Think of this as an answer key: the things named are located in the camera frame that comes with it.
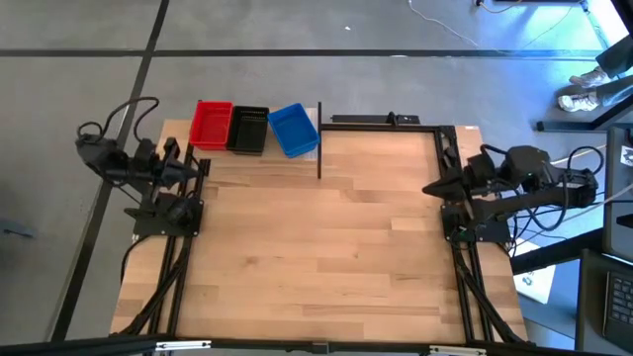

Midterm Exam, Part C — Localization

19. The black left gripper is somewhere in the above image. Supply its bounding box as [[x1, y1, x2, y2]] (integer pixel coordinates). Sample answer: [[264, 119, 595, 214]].
[[132, 138, 200, 188]]

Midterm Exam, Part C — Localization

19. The white paper sheet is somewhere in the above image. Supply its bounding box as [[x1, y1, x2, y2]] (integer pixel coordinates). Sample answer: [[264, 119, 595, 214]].
[[512, 236, 558, 306]]

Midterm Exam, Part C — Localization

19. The black desk leg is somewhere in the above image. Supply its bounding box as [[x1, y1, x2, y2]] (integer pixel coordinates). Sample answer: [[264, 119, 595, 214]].
[[508, 227, 605, 276]]

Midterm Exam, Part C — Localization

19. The black desk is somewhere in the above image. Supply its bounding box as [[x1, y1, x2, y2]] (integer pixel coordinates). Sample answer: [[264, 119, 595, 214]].
[[575, 246, 633, 356]]

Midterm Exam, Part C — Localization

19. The red plastic basket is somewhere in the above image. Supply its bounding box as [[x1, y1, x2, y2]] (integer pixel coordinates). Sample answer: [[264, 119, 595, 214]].
[[189, 100, 234, 151]]

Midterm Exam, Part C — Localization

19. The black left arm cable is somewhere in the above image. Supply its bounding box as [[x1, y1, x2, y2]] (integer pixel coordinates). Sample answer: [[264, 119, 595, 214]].
[[77, 96, 160, 149]]

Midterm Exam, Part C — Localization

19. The grey equipment case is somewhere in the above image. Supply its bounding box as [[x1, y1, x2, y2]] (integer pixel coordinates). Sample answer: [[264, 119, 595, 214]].
[[601, 126, 633, 263]]

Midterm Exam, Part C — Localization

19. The blue plastic basket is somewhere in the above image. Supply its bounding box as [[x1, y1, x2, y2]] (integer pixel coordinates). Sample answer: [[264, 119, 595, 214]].
[[267, 102, 321, 159]]

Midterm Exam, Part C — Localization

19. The black keyboard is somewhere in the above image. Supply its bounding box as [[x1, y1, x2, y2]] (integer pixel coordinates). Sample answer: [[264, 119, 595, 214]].
[[602, 269, 633, 342]]

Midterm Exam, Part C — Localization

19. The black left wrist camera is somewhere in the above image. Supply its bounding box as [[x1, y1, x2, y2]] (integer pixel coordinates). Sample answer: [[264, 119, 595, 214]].
[[162, 136, 181, 160]]

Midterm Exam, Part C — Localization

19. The person's leg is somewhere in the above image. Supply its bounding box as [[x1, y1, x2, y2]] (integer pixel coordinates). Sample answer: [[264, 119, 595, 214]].
[[595, 73, 633, 108], [595, 34, 633, 78]]

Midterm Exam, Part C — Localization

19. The black aluminium side frame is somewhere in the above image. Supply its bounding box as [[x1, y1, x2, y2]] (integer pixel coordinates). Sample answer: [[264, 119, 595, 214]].
[[318, 123, 528, 345], [118, 142, 212, 337]]

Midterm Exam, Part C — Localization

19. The black shelf post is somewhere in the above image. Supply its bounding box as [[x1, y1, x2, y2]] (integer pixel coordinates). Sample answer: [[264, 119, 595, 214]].
[[316, 101, 323, 180]]

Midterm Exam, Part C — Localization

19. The person's foot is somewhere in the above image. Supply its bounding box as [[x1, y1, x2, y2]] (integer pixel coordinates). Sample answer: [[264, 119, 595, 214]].
[[558, 92, 600, 113], [568, 67, 612, 89]]

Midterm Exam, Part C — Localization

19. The black plastic basket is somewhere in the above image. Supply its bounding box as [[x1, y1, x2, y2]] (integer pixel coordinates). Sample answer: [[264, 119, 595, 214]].
[[226, 105, 271, 157]]

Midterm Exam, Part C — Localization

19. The black front crossbeam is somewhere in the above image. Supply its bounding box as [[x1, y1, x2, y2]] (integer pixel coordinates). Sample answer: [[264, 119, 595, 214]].
[[0, 335, 633, 356]]

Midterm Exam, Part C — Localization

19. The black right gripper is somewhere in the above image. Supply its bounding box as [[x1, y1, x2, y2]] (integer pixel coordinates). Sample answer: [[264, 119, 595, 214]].
[[422, 155, 503, 202]]

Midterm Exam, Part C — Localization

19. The black power strip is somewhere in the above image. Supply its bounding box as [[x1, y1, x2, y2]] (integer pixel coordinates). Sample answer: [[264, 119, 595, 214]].
[[329, 112, 421, 126]]

